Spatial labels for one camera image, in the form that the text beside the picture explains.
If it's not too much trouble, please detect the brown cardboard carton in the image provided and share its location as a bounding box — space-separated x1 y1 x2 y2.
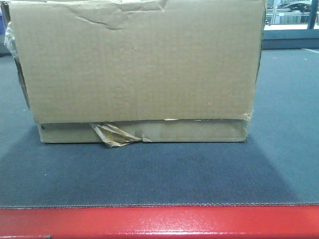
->
0 0 266 147

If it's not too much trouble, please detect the dark grey conveyor belt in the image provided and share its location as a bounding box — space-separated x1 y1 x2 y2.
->
0 49 319 208

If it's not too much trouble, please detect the red conveyor frame edge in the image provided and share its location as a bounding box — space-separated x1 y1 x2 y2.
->
0 206 319 239

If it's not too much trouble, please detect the dark metal post background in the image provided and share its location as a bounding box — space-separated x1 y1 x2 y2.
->
307 0 319 30

